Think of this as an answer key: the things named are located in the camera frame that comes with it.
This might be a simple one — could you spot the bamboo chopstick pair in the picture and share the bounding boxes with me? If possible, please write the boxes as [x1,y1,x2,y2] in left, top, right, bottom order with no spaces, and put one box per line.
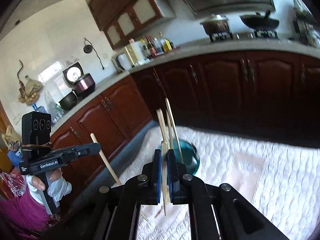
[166,110,174,149]
[165,98,184,163]
[157,109,169,153]
[157,109,168,144]

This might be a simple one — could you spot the magenta sleeve forearm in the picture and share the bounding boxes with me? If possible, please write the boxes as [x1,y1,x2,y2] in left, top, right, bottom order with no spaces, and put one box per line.
[1,191,50,239]

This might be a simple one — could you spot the left hand white glove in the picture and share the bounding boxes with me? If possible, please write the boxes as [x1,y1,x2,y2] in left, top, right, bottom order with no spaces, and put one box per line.
[25,168,72,206]

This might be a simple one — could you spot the white cup teal rim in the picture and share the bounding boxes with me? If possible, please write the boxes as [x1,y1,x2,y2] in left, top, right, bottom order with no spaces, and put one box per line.
[172,139,200,175]

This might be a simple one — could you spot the rice cooker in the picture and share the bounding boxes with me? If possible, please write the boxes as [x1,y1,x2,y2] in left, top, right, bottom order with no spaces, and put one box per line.
[62,62,95,98]

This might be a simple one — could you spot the quilted pink tablecloth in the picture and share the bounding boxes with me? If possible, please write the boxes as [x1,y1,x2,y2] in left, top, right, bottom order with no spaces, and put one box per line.
[116,126,319,239]

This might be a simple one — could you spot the condiment bottles group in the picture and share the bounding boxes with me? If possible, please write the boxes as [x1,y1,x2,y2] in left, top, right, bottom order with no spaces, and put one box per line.
[140,33,176,59]

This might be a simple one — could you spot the dark red lower cabinets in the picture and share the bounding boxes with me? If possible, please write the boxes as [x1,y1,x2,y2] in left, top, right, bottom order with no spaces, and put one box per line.
[47,49,320,181]

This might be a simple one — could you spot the cooking pot with lid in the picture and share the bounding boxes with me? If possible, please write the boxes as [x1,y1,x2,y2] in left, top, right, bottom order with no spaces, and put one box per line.
[200,14,231,35]

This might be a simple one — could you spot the black wok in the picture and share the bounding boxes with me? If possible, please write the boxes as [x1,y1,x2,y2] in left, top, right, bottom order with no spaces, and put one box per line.
[240,10,279,31]

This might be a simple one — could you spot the dish rack with dishes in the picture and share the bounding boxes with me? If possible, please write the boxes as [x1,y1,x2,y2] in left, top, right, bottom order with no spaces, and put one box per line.
[293,0,319,48]

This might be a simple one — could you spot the upper wall cabinets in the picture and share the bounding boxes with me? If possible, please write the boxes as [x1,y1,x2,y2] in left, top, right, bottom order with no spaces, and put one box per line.
[86,0,176,49]

